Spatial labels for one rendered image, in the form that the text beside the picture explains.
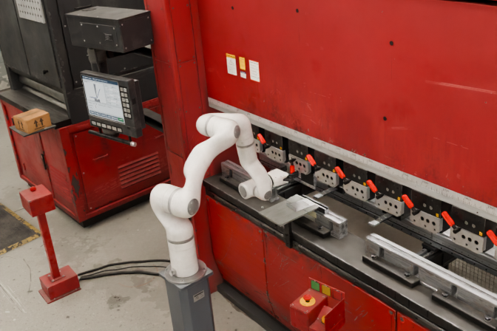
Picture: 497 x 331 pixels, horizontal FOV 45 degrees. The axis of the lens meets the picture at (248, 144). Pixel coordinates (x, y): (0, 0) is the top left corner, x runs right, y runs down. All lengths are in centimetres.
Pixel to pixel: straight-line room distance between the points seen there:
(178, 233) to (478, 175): 123
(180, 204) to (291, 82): 90
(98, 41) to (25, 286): 203
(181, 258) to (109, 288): 192
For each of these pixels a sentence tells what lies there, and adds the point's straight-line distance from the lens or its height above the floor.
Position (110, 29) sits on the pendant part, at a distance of 356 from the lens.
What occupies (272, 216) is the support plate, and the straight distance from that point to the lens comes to 312.
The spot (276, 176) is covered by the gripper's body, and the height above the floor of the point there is 121.
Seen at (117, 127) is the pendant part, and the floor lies 128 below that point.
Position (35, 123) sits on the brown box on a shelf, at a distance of 482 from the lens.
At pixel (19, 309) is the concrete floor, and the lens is 461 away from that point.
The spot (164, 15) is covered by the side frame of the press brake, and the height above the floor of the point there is 194.
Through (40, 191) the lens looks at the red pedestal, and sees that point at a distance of 428.
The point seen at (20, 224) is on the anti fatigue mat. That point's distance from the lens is 567.
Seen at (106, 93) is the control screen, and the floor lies 149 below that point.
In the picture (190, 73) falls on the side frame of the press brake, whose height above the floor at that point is 158.
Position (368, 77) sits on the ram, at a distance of 262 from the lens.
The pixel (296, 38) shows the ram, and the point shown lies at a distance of 291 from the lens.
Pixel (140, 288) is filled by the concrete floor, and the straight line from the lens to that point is 448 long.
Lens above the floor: 258
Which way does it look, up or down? 23 degrees down
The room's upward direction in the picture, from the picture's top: 5 degrees counter-clockwise
